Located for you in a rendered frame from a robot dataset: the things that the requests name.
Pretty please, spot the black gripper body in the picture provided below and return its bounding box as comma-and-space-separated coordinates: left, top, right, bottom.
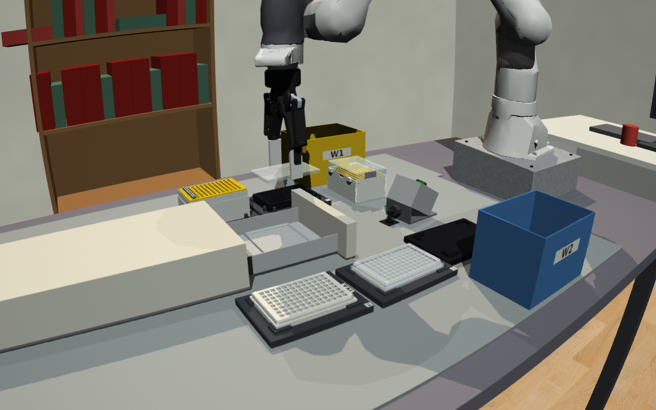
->
264, 68, 301, 112

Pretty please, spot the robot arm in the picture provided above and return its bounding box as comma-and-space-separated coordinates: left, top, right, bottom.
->
255, 0, 554, 161

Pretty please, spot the blue open-top bin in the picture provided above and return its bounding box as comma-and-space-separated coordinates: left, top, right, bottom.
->
469, 190, 595, 310

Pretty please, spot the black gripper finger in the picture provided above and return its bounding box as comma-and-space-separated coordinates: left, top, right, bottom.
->
263, 92, 283, 166
276, 94, 308, 180

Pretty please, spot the yellow open-top bin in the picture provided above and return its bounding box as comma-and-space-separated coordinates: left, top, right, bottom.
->
281, 123, 366, 188

